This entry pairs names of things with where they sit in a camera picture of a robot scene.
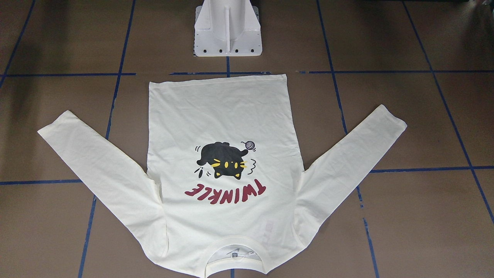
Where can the cream long-sleeve cat shirt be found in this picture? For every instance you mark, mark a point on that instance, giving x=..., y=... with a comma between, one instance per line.
x=225, y=185

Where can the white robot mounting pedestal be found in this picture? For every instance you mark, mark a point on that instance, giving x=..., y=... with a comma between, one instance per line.
x=227, y=28

